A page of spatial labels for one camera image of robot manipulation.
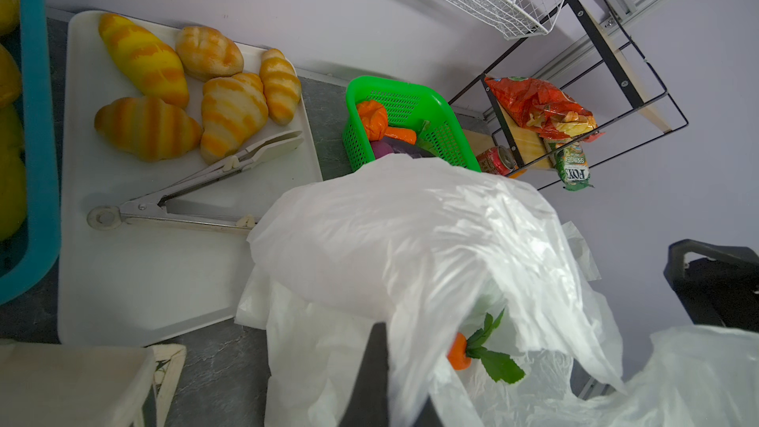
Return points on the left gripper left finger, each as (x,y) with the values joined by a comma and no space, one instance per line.
(368,404)

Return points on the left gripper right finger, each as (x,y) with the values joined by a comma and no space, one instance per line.
(428,416)

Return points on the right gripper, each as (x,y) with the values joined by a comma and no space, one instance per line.
(716,285)

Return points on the white plastic grocery bag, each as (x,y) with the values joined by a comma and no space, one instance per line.
(428,248)

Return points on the beige canvas tote bag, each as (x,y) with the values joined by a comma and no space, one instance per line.
(59,385)

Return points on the orange toy carrot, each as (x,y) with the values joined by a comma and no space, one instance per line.
(499,366)

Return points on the green Fox's candy bag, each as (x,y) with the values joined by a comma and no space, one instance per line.
(571,164)

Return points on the red snack bag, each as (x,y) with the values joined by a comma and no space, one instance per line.
(541,107)

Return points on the red soda can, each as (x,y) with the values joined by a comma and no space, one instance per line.
(498,160)

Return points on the purple toy onion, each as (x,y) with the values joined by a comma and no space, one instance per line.
(388,146)

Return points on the orange toy pepper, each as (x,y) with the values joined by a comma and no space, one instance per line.
(374,119)

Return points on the green plastic basket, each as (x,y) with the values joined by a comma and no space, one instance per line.
(411,106)

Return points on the metal kitchen tongs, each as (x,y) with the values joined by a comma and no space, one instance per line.
(151,208)

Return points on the toy croissant bread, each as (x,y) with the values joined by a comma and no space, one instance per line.
(233,109)

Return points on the toy striped bread roll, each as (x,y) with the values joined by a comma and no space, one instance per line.
(148,128)

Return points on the teal plastic basket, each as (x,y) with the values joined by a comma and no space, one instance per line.
(29,255)

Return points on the toy banana bunch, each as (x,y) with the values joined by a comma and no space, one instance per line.
(13,169)

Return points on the wooden black-frame shelf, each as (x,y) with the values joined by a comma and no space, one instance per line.
(609,82)

